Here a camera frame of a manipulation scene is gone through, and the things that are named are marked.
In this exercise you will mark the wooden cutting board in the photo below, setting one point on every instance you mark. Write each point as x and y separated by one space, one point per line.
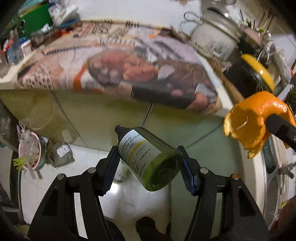
232 91

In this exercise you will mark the pink trash bin with bag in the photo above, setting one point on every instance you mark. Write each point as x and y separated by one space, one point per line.
31 147

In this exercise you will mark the finger of the right gripper holding peel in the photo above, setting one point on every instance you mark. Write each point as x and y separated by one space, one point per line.
281 129

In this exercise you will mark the person's right hand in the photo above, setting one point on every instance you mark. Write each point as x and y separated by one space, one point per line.
286 220

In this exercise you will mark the white rice cooker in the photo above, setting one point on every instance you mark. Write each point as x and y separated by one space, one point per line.
216 34

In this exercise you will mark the green box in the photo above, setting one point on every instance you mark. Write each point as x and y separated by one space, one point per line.
34 20

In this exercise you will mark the grey bag on floor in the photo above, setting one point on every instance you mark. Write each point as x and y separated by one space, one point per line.
59 154

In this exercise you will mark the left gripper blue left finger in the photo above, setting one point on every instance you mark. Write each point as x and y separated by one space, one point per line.
55 218

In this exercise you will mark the printed newspaper table cloth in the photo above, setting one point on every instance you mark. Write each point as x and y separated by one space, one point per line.
126 62

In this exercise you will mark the green pump bottle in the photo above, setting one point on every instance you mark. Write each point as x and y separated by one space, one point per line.
151 160

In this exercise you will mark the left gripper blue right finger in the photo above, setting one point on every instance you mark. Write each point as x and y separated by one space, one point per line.
241 218

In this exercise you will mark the black pot yellow lid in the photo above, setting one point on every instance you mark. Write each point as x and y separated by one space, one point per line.
249 76

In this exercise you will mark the orange peel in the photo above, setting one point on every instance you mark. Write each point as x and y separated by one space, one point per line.
246 120

